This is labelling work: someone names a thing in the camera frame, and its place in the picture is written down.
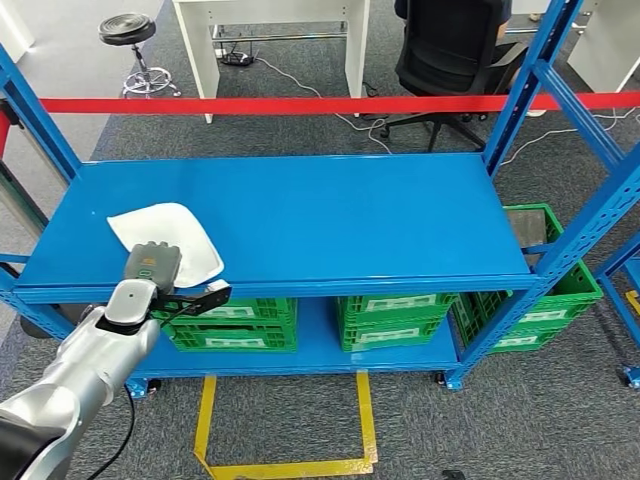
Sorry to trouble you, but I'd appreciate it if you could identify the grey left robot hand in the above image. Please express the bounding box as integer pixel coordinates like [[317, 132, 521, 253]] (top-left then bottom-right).
[[122, 241, 233, 319]]

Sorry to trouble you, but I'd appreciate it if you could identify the white curved plastic part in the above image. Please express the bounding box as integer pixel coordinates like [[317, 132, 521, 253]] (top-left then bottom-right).
[[106, 202, 231, 296]]

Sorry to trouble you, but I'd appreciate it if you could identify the blue metal shelf rack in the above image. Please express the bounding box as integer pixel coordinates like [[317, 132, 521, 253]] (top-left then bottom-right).
[[0, 0, 640, 402], [595, 231, 640, 391]]

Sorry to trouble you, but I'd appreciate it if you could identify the black round stool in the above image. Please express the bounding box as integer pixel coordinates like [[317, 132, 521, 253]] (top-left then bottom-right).
[[97, 13, 182, 99]]

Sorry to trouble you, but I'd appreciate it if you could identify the red barrier tape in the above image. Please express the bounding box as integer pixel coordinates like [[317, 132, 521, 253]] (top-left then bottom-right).
[[0, 92, 640, 159]]

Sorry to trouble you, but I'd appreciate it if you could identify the white desk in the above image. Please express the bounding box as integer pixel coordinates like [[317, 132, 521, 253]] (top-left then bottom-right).
[[172, 0, 372, 125], [567, 0, 640, 94]]

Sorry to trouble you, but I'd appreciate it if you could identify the black office chair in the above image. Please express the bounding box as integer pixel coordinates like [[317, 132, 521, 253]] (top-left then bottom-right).
[[382, 0, 531, 154]]

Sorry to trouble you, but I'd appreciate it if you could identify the grey sheet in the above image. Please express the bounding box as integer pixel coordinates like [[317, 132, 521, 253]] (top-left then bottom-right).
[[505, 208, 546, 266]]

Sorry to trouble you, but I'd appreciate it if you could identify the person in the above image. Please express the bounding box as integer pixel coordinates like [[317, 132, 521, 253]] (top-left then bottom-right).
[[393, 0, 549, 119]]

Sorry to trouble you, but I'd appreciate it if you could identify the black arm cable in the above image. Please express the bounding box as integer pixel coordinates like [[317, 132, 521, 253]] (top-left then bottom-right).
[[85, 384, 137, 480]]

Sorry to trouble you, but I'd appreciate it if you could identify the white floor cable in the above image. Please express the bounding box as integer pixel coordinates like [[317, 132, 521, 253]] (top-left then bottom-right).
[[254, 56, 393, 155], [500, 105, 640, 167]]

